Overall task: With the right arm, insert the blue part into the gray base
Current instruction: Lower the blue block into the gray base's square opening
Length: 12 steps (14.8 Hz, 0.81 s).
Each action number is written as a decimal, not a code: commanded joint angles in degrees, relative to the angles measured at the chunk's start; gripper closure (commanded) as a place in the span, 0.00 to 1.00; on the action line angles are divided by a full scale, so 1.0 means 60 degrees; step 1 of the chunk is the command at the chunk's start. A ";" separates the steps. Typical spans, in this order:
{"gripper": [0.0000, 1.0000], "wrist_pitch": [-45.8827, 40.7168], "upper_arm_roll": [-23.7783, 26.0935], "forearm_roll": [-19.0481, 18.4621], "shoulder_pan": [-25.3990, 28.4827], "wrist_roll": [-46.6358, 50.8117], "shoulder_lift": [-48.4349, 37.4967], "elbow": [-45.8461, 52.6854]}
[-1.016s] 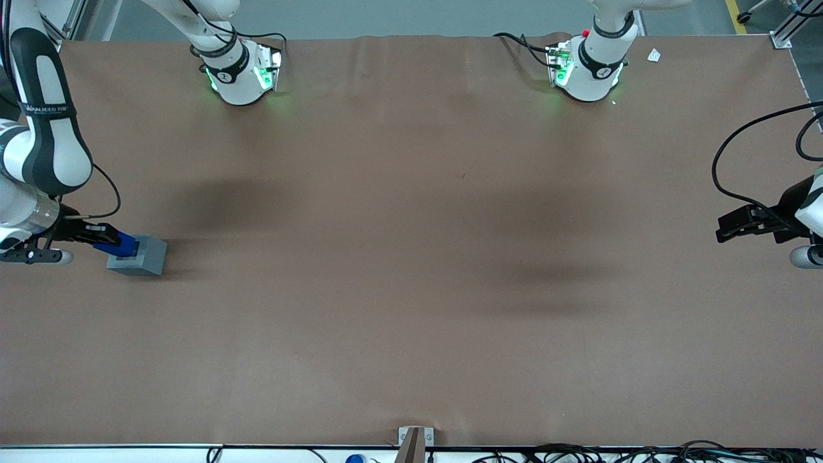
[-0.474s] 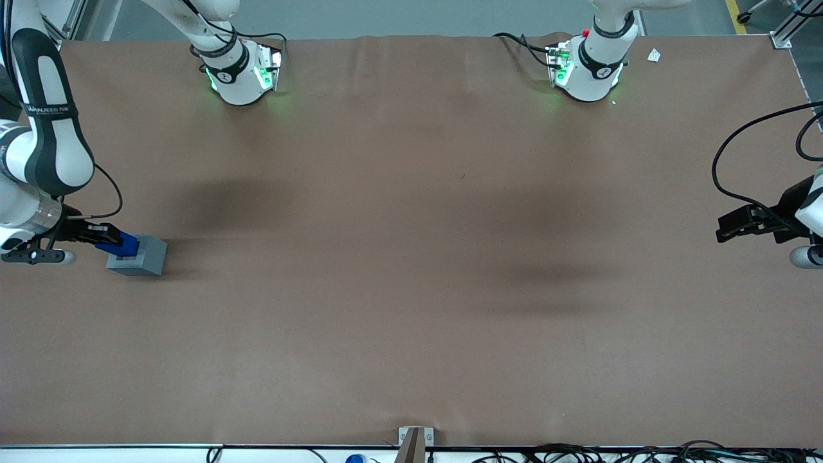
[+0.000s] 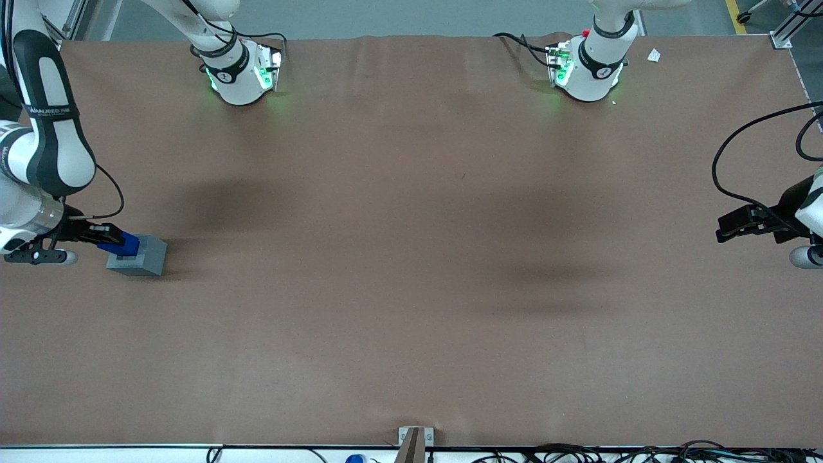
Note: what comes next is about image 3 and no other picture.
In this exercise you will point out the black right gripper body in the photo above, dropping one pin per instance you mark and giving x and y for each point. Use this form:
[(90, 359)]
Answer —
[(74, 230)]

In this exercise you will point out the blue round cap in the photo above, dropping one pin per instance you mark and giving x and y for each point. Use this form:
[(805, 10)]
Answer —
[(355, 459)]

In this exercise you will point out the blue plastic part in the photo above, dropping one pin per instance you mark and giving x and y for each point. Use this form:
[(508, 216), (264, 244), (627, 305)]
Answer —
[(130, 245)]

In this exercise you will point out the gray metal mount plate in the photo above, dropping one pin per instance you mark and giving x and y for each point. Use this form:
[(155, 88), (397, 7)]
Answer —
[(429, 437)]

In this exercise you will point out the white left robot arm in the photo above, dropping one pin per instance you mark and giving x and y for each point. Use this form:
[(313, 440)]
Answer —
[(595, 64)]

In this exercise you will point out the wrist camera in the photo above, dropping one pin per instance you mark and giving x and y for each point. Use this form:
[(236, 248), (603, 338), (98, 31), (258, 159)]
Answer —
[(38, 256), (804, 257)]

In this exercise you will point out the brown camera post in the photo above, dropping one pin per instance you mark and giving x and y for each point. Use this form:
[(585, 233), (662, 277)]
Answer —
[(411, 450)]

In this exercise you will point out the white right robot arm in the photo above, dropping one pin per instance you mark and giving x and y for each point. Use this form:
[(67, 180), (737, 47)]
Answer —
[(238, 77)]

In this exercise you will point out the aluminium profile with foot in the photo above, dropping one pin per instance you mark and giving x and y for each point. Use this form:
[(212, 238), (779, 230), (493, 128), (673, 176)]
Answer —
[(797, 19)]

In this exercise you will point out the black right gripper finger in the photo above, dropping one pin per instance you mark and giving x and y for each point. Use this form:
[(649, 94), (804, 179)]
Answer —
[(109, 240), (108, 229)]

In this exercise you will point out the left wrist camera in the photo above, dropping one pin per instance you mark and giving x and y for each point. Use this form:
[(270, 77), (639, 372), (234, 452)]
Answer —
[(804, 257)]

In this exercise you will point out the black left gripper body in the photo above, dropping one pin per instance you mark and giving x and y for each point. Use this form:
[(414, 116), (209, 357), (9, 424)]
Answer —
[(786, 207)]

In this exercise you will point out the white paper scrap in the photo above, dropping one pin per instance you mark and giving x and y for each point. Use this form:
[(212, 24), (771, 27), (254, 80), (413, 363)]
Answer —
[(654, 55)]

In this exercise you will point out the gray square base block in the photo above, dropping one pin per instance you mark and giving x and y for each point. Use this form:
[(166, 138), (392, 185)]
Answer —
[(151, 257)]

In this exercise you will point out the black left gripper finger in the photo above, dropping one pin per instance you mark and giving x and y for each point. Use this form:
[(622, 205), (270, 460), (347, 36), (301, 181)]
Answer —
[(739, 218), (746, 232)]

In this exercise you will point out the black caster leg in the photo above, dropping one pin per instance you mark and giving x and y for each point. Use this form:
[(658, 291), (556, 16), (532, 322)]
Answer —
[(746, 14)]

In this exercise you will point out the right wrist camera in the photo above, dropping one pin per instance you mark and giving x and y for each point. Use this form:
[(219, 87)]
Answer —
[(38, 256)]

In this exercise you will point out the brown table mat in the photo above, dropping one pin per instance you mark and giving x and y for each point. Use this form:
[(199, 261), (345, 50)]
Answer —
[(411, 257)]

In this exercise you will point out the aluminium frame post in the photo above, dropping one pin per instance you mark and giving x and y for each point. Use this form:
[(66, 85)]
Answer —
[(90, 16)]

